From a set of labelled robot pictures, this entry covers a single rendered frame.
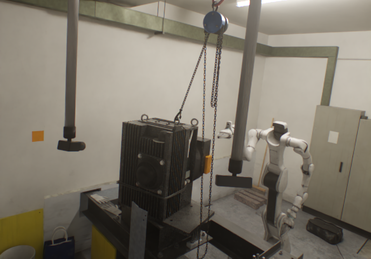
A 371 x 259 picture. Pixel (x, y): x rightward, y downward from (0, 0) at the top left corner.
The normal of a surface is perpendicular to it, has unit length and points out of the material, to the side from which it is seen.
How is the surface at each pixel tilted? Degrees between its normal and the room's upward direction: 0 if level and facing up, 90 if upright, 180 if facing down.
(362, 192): 90
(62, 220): 90
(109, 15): 90
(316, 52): 90
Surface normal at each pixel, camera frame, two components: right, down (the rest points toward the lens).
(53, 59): 0.67, 0.17
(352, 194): -0.73, 0.04
